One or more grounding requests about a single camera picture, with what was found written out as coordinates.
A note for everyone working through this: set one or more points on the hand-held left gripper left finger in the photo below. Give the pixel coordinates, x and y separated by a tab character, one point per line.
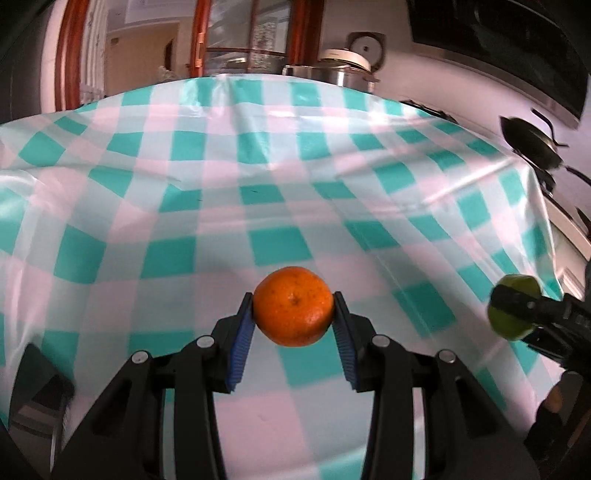
240	344

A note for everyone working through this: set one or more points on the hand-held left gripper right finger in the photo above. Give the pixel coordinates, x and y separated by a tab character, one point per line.
344	344

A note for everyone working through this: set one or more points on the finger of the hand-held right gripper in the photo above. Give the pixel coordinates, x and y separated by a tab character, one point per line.
521	304

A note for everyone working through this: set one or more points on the small green tomato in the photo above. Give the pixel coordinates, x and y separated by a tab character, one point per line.
505	325

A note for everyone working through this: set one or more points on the large orange mandarin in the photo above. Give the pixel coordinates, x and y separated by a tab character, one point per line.
293	307

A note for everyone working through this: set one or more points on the black frying pan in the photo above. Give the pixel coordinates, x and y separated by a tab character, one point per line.
531	141

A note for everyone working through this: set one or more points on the teal checkered tablecloth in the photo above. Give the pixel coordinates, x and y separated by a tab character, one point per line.
184	184

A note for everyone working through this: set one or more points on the black stove grate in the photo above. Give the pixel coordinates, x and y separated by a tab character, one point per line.
431	110

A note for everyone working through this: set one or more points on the black range hood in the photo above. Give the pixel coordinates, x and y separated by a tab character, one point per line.
498	41

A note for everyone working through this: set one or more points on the steel rice cooker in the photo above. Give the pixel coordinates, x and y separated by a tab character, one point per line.
341	64

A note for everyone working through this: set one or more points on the wooden glass door cabinet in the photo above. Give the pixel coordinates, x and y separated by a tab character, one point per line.
221	37

